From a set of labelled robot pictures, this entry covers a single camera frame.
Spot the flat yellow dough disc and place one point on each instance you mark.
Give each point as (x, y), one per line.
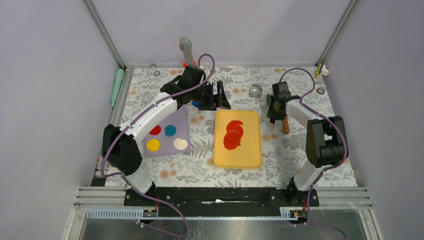
(153, 145)

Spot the grey microphone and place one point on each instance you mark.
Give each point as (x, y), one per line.
(185, 45)

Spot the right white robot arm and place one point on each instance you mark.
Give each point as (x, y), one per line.
(325, 145)

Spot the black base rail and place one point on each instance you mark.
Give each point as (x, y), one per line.
(221, 201)

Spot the flat white dough disc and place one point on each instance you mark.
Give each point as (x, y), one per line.
(180, 144)

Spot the small blue dough piece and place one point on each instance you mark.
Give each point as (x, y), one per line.
(195, 104)

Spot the metal dough scraper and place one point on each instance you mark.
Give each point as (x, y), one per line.
(285, 125)

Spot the white corner clip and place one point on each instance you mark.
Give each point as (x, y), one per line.
(321, 70)

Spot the flat red dough disc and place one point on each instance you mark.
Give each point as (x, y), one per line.
(156, 130)

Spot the flat blue dough disc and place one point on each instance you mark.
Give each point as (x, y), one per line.
(170, 130)

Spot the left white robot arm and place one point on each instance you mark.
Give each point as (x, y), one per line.
(120, 143)

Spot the red dough ball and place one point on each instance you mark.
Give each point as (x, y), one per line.
(234, 133)

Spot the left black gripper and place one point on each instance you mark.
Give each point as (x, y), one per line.
(210, 104)

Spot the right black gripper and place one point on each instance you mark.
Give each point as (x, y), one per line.
(270, 114)

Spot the purple tray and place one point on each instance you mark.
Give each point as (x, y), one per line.
(179, 119)

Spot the yellow tray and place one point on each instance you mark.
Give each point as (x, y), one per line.
(246, 156)

